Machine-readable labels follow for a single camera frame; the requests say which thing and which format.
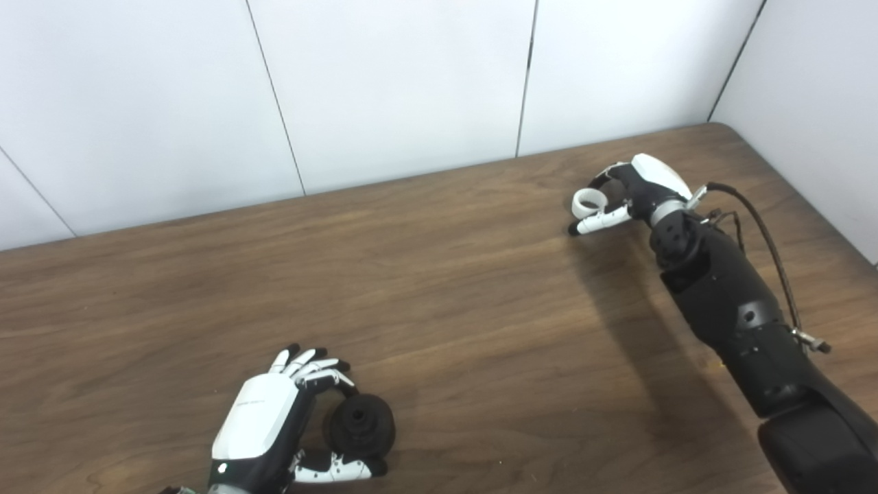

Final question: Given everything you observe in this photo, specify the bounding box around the round black plastic part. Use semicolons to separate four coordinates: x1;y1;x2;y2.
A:
322;392;397;460

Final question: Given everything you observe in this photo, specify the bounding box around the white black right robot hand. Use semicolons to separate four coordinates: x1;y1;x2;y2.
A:
567;152;696;238

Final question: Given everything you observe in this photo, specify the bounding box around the white plastic ring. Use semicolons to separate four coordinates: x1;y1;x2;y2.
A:
571;187;609;221

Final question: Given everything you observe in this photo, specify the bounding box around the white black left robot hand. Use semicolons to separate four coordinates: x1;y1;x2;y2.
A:
209;343;389;494

